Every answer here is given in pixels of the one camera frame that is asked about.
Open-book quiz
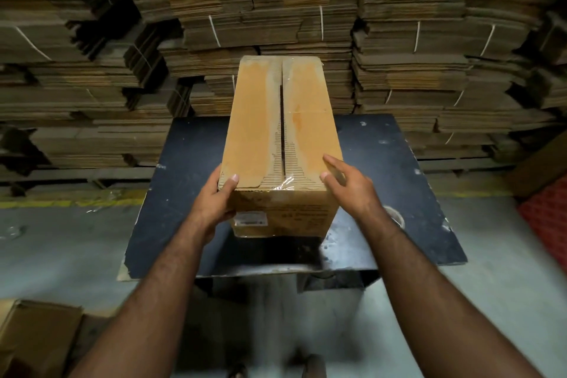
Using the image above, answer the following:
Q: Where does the person's right hand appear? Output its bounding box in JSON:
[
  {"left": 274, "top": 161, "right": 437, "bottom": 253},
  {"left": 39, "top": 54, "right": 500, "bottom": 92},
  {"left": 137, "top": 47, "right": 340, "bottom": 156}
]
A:
[{"left": 319, "top": 154, "right": 386, "bottom": 226}]

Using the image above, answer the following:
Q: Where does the open brown cardboard carton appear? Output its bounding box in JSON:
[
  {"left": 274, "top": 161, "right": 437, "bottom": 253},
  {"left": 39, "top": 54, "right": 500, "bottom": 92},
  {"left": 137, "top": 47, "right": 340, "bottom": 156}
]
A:
[{"left": 0, "top": 298, "right": 85, "bottom": 378}]

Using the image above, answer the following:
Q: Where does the loose brown cardboard piece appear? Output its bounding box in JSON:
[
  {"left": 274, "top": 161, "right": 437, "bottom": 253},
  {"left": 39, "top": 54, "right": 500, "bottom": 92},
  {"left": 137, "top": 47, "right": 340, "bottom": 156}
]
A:
[{"left": 509, "top": 132, "right": 567, "bottom": 199}]

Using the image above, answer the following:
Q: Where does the red mesh crate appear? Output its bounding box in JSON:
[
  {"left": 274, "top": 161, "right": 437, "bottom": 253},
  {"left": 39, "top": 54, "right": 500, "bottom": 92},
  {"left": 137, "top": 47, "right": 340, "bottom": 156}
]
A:
[{"left": 517, "top": 177, "right": 567, "bottom": 261}]

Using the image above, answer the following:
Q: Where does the person's left hand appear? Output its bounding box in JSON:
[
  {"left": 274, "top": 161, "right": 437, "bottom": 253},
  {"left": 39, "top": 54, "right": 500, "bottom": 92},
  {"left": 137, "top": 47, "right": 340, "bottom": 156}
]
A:
[{"left": 190, "top": 164, "right": 240, "bottom": 242}]

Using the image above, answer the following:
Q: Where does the black scuffed table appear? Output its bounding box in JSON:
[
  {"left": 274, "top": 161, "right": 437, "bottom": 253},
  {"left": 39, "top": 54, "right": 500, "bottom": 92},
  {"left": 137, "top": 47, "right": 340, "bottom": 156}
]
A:
[{"left": 116, "top": 114, "right": 469, "bottom": 349}]

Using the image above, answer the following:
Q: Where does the taped brown cardboard box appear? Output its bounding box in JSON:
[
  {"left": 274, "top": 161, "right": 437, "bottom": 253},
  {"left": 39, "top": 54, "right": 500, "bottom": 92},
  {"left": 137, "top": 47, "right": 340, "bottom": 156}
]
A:
[{"left": 217, "top": 55, "right": 346, "bottom": 239}]

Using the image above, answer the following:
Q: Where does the stack of flattened cardboard sheets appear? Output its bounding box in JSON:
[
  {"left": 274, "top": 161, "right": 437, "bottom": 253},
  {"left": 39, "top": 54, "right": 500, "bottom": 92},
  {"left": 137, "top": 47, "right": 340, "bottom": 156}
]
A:
[
  {"left": 352, "top": 0, "right": 567, "bottom": 162},
  {"left": 120, "top": 0, "right": 365, "bottom": 118},
  {"left": 0, "top": 0, "right": 192, "bottom": 172}
]

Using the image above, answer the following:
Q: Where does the person's left forearm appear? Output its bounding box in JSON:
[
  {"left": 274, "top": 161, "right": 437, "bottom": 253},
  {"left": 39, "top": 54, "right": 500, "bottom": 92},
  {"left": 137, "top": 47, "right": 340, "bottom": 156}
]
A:
[{"left": 66, "top": 222, "right": 219, "bottom": 378}]

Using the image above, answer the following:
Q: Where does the person's right forearm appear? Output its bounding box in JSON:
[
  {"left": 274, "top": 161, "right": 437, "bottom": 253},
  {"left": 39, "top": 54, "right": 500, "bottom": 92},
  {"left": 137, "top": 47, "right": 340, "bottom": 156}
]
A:
[{"left": 353, "top": 213, "right": 546, "bottom": 378}]

